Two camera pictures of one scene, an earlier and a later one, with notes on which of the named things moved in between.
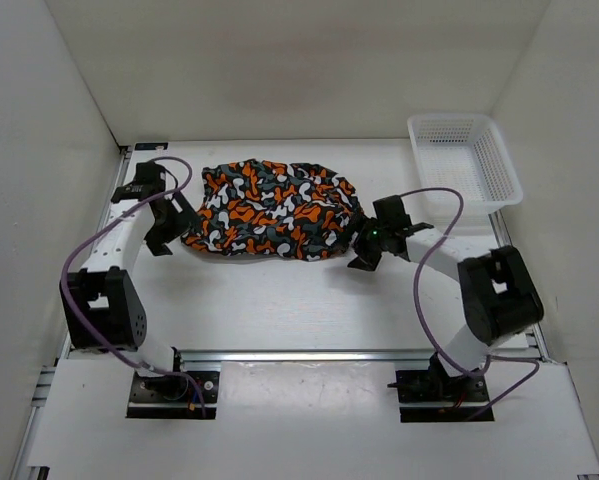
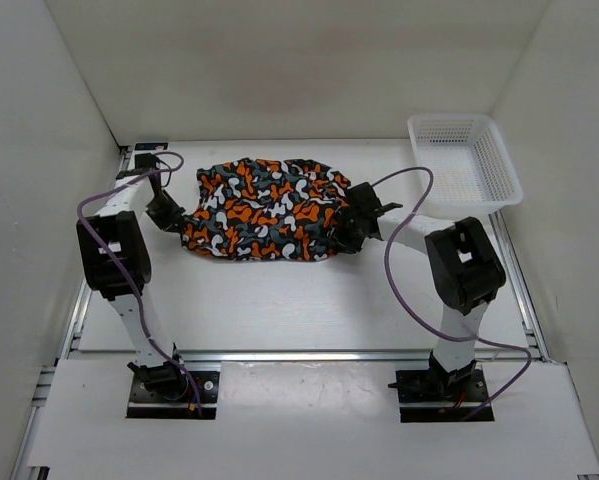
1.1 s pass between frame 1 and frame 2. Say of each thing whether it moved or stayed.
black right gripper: moved
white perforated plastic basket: stayed
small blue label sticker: stayed
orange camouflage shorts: stayed
